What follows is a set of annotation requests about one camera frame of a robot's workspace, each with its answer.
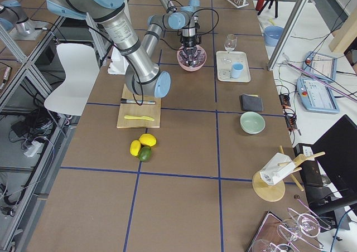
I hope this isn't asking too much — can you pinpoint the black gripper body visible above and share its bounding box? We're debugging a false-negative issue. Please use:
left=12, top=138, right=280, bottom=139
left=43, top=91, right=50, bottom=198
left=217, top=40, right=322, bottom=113
left=178, top=36, right=201, bottom=53

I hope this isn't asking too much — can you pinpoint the pink bowl of ice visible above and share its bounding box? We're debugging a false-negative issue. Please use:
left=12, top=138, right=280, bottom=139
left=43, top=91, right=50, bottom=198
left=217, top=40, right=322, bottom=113
left=176, top=45, right=207, bottom=71

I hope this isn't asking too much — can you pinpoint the metal ice scoop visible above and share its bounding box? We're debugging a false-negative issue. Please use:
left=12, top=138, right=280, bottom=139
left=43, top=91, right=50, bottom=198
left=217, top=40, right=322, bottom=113
left=179, top=50, right=199, bottom=67

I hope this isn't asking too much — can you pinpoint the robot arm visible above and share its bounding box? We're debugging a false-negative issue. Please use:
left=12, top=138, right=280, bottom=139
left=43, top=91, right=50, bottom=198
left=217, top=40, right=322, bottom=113
left=159, top=0, right=200, bottom=29
left=46, top=0, right=203, bottom=98

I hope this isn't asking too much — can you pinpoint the light blue cup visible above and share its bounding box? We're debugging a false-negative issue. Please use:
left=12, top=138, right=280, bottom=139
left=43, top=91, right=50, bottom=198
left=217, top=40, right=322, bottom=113
left=230, top=62, right=244, bottom=79

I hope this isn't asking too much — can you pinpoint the cream serving tray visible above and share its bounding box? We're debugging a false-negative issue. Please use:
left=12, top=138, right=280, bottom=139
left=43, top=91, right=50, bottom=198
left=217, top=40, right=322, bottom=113
left=216, top=51, right=250, bottom=83

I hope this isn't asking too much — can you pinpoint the clear wine glass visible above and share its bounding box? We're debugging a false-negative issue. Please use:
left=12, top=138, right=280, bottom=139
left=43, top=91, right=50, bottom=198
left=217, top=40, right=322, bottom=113
left=221, top=34, right=237, bottom=64

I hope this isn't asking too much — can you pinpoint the wooden cutting board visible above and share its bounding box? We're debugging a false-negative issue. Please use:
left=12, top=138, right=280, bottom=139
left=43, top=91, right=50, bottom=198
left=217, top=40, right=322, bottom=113
left=117, top=85, right=161, bottom=129

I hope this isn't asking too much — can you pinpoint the dark grey folded cloth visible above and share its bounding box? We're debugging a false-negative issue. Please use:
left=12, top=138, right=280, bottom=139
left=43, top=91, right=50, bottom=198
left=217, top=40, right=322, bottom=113
left=239, top=94, right=264, bottom=112

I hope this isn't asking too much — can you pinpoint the yellow plastic knife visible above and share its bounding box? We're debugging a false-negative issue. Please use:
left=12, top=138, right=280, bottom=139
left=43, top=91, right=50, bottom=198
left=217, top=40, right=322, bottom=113
left=124, top=115, right=155, bottom=122

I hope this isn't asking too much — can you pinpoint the metal cylinder rod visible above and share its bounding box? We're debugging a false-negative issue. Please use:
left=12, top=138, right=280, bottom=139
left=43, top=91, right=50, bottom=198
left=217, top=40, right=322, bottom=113
left=120, top=98, right=156, bottom=105

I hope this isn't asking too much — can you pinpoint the green ceramic bowl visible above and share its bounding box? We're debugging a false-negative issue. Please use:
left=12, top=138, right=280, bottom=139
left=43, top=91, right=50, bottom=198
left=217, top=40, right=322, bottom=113
left=240, top=112, right=266, bottom=134

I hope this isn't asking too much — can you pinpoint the blue bowl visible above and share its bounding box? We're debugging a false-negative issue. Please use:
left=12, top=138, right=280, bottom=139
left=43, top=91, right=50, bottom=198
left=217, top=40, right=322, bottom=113
left=263, top=26, right=284, bottom=47

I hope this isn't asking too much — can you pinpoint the yellow lemon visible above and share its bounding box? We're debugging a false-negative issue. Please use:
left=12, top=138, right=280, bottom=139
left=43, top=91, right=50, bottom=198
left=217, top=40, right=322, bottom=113
left=139, top=133, right=157, bottom=147
left=129, top=140, right=142, bottom=157

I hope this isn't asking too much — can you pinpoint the black tripod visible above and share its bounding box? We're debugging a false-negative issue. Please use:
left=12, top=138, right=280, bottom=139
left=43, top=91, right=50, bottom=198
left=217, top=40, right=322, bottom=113
left=257, top=0, right=278, bottom=18

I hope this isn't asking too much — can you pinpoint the green lime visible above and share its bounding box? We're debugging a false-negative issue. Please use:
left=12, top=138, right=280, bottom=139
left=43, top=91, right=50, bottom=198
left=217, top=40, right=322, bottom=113
left=138, top=146, right=152, bottom=162

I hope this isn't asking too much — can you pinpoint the white chair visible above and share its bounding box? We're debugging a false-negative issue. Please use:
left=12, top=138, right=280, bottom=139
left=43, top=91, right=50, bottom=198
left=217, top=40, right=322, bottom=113
left=44, top=43, right=100, bottom=116

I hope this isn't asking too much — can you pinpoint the far teach pendant tablet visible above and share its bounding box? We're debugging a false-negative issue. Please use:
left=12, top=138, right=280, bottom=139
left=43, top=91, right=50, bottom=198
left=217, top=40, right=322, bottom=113
left=303, top=51, right=337, bottom=82

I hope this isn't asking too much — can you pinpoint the teach pendant tablet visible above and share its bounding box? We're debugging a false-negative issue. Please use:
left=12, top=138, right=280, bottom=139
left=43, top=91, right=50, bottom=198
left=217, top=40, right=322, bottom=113
left=296, top=77, right=340, bottom=114
left=303, top=51, right=337, bottom=82

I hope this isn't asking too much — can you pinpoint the near teach pendant tablet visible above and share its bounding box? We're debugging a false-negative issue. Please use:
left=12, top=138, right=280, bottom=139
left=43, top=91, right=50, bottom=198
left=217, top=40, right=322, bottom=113
left=296, top=77, right=340, bottom=114

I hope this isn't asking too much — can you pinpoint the white carton on stand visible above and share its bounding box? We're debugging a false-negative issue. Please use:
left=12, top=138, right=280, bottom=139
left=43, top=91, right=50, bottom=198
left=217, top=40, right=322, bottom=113
left=259, top=153, right=295, bottom=186

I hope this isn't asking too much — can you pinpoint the wooden stand with base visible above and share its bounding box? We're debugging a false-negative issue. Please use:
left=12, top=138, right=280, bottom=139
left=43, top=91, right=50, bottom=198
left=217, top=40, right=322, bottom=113
left=252, top=146, right=325, bottom=202

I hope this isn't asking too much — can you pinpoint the black monitor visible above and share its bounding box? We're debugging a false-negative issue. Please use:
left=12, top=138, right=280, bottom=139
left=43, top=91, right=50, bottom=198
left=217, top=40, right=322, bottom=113
left=302, top=114, right=356, bottom=215

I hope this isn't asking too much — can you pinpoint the aluminium frame post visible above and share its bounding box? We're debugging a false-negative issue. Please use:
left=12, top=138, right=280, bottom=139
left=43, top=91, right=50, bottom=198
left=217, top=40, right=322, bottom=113
left=267, top=0, right=309, bottom=71

